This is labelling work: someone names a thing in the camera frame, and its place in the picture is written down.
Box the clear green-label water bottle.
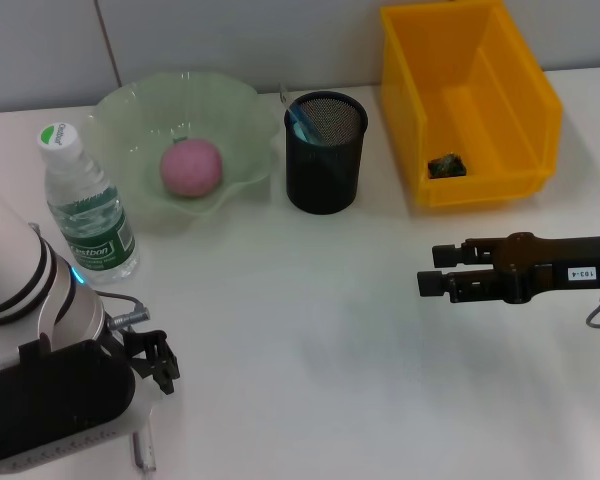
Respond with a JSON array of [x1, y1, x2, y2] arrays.
[[35, 122, 141, 286]]

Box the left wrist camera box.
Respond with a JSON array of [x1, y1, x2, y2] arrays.
[[0, 338, 164, 475]]

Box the grey pen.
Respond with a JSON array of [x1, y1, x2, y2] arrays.
[[131, 428, 159, 474]]

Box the left arm grey cable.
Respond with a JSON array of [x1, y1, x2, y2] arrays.
[[95, 291, 152, 332]]

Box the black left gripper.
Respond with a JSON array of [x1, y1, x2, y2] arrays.
[[99, 328, 182, 397]]

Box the green glass fruit bowl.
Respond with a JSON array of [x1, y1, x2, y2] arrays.
[[82, 69, 281, 236]]

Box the yellow plastic storage bin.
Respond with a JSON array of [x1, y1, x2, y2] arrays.
[[378, 0, 564, 209]]

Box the pink peach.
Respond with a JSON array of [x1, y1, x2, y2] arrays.
[[159, 138, 225, 200]]

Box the blue plastic scissors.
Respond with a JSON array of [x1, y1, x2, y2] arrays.
[[288, 102, 351, 181]]

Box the green plastic wrapper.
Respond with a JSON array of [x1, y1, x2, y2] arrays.
[[427, 153, 467, 179]]

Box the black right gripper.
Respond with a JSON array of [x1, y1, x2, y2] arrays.
[[416, 231, 600, 306]]

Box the transparent plastic ruler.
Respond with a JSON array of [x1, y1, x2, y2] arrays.
[[278, 83, 311, 139]]

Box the black mesh pen cup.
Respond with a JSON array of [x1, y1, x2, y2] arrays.
[[283, 91, 370, 216]]

